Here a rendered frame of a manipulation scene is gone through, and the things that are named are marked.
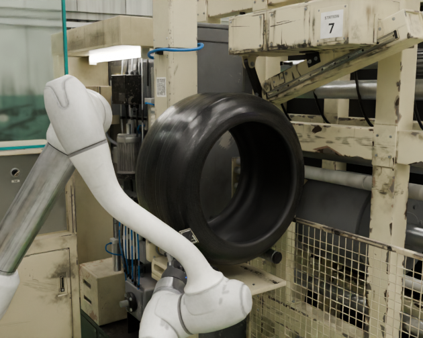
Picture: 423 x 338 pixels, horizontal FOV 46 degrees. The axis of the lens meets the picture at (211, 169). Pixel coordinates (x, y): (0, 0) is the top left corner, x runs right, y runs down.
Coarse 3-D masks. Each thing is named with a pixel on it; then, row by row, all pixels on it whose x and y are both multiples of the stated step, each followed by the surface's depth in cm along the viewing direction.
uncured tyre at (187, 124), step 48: (192, 96) 176; (240, 96) 165; (144, 144) 169; (192, 144) 153; (240, 144) 200; (288, 144) 175; (144, 192) 166; (192, 192) 154; (240, 192) 203; (288, 192) 192; (240, 240) 191
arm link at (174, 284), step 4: (160, 280) 134; (164, 280) 133; (168, 280) 133; (172, 280) 133; (176, 280) 134; (180, 280) 134; (156, 284) 134; (160, 284) 133; (164, 284) 132; (168, 284) 132; (172, 284) 132; (176, 284) 132; (180, 284) 133; (184, 284) 134; (156, 288) 132; (160, 288) 131; (164, 288) 131; (168, 288) 130; (172, 288) 131; (176, 288) 131; (180, 288) 132; (176, 292) 130; (180, 292) 131; (184, 292) 133
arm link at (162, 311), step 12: (156, 300) 126; (168, 300) 124; (180, 300) 122; (144, 312) 126; (156, 312) 122; (168, 312) 121; (180, 312) 120; (144, 324) 121; (156, 324) 120; (168, 324) 120; (180, 324) 120; (144, 336) 119; (156, 336) 118; (168, 336) 119; (180, 336) 122
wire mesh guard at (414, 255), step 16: (304, 224) 193; (320, 224) 188; (320, 240) 188; (352, 240) 176; (368, 240) 169; (320, 256) 189; (368, 256) 171; (416, 256) 155; (416, 272) 156; (384, 288) 167; (256, 304) 224; (336, 304) 185; (256, 320) 225; (272, 320) 216; (288, 336) 208; (384, 336) 168; (400, 336) 163
